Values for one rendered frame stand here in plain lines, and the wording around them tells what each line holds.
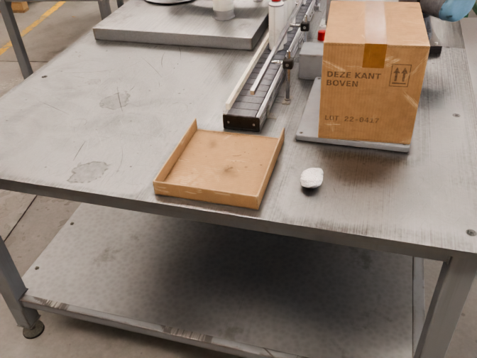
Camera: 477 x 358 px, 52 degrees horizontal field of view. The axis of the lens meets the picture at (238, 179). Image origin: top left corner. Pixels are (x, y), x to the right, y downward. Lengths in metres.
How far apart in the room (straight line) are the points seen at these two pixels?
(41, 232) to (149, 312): 0.94
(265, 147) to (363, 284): 0.70
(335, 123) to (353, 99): 0.08
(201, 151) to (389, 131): 0.50
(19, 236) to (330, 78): 1.76
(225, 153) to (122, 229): 0.86
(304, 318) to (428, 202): 0.67
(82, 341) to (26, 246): 0.65
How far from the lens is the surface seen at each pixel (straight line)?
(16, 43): 3.40
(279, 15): 1.71
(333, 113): 1.29
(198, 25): 2.03
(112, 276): 1.88
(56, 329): 2.09
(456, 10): 1.80
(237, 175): 1.22
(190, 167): 1.27
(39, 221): 2.58
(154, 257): 1.91
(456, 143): 1.42
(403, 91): 1.26
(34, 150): 1.49
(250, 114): 1.38
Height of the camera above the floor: 1.58
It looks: 38 degrees down
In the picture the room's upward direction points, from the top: 3 degrees counter-clockwise
